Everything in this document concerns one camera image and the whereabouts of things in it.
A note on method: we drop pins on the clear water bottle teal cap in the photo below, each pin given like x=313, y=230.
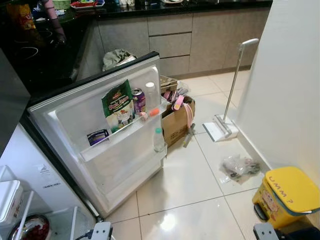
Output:
x=158, y=142

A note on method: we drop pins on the silver fridge door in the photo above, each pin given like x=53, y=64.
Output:
x=110, y=165

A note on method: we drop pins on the silver fridge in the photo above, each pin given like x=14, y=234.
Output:
x=30, y=165

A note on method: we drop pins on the yellow pedal bin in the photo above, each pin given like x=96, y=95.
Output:
x=290, y=195

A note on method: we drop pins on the crumpled clear plastic bag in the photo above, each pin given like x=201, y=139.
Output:
x=240, y=167

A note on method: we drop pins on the white flat mop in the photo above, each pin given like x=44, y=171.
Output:
x=220, y=131

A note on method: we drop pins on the pink plastic item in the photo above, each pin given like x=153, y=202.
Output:
x=187, y=112

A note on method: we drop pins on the large cardboard box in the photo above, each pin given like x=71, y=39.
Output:
x=175, y=130

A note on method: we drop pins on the brown cardboard tray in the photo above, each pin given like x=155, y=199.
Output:
x=167, y=83

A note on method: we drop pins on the translucent plastic container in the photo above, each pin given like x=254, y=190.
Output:
x=151, y=97

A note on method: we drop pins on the small bottle orange cap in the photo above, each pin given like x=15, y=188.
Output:
x=150, y=114

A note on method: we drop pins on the purple drink can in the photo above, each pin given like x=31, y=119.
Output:
x=139, y=100

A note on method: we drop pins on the white bowl on plate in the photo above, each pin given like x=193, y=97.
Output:
x=171, y=1

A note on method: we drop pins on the green snack bag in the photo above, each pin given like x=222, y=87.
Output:
x=117, y=107

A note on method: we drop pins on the grey-green bag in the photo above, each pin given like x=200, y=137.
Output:
x=117, y=59

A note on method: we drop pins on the white cup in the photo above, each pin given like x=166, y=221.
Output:
x=120, y=2
x=130, y=2

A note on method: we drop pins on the dark blue packet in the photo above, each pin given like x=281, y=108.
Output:
x=97, y=137

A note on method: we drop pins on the red tray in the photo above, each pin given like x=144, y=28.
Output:
x=87, y=4

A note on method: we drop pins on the green basket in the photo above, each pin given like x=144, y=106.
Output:
x=61, y=3

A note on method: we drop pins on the pink patterned bottle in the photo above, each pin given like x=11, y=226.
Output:
x=52, y=20

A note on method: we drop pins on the bowl of red food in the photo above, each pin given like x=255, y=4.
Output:
x=32, y=230

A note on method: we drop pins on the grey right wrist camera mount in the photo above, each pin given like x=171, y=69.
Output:
x=265, y=232

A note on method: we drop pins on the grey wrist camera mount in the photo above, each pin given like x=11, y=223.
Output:
x=265, y=232
x=102, y=231

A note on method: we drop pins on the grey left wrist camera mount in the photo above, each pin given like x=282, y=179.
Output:
x=102, y=231

